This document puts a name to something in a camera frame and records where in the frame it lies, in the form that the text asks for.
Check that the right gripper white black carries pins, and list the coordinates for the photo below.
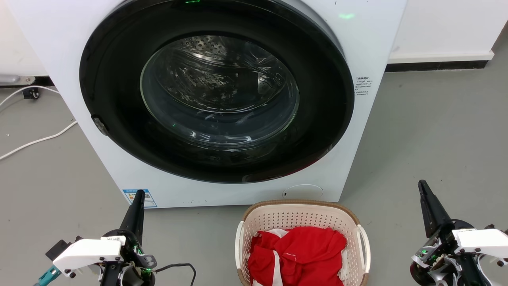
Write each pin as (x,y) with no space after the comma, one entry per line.
(476,242)

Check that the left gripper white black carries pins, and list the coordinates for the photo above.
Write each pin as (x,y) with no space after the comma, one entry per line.
(91,252)

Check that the white plastic laundry basket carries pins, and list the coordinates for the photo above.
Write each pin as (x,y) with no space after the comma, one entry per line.
(301,216)

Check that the blue energy label sticker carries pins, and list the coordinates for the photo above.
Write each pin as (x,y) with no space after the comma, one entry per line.
(150,198)

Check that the white front-load washing machine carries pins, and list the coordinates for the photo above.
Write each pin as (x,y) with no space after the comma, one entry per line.
(127,174)

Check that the grey washer door latch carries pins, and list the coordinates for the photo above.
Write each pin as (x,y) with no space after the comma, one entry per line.
(100,125)

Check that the white cloth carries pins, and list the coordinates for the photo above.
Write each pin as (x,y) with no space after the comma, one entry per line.
(343,263)

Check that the red garment with white trim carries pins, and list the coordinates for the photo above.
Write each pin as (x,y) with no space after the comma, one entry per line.
(313,254)

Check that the round white filter cover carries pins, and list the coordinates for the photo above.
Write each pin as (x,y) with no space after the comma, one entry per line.
(303,192)

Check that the small printed text sticker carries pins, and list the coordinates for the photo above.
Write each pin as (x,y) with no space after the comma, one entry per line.
(363,86)

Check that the black baseboard strip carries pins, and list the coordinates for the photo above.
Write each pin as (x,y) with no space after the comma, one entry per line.
(436,66)

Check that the round black glass washer door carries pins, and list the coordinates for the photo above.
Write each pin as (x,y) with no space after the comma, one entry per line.
(119,59)

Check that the small black caster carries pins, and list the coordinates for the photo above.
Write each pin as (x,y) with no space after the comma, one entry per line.
(31,93)

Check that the grey metal bar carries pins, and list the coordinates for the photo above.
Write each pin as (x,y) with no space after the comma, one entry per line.
(16,79)

